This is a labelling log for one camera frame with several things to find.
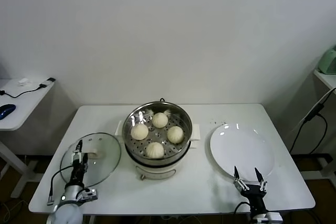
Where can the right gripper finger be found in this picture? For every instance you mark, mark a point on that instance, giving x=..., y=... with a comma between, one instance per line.
x=263, y=184
x=241, y=184

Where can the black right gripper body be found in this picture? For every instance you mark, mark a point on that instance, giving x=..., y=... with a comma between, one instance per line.
x=256, y=195

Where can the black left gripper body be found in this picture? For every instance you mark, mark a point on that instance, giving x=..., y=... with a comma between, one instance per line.
x=77, y=174

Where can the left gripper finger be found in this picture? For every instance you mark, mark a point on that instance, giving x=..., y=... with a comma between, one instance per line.
x=85, y=162
x=77, y=155

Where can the glass pot lid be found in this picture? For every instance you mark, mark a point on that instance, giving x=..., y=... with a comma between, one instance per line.
x=105, y=155

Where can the white steamed baozi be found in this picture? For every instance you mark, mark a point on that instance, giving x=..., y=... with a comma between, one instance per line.
x=139, y=131
x=175, y=134
x=155, y=150
x=160, y=119

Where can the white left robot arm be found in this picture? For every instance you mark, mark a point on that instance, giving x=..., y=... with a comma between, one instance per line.
x=68, y=211

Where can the stainless steel steamer basket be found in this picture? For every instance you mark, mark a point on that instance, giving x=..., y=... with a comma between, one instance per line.
x=136, y=119

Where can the steel steamer pot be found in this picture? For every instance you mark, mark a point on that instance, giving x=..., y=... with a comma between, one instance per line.
x=157, y=172

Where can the white round plate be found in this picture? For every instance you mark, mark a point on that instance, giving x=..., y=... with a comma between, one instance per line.
x=241, y=150

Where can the white side desk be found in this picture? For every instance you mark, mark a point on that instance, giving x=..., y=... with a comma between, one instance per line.
x=26, y=108

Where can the silver black adapter device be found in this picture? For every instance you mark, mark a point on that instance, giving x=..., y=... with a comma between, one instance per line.
x=51, y=79

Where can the blue computer mouse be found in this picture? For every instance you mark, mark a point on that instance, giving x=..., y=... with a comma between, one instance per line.
x=7, y=110

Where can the small white desk object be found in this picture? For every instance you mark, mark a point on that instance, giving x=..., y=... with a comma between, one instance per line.
x=25, y=81

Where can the white side table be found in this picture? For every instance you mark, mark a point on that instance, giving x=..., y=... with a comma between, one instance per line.
x=326, y=79

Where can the pale green appliance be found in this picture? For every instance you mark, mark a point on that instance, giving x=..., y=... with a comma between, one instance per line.
x=329, y=61

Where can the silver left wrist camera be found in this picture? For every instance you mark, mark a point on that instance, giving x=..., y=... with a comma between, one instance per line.
x=89, y=193

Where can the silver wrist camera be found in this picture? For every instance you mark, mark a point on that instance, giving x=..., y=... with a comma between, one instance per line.
x=273, y=216
x=89, y=193

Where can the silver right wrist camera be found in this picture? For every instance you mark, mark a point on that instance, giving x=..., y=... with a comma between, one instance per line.
x=273, y=216

